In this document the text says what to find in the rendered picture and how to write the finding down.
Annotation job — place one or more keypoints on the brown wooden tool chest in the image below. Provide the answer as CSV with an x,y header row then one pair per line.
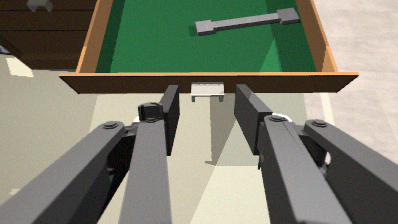
x,y
142,46

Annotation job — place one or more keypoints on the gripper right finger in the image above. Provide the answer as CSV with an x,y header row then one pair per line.
x,y
363,181

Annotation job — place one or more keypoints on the grey bar with blocky ends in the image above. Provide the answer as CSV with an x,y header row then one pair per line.
x,y
284,16

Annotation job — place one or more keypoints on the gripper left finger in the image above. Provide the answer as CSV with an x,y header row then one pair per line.
x,y
78,186

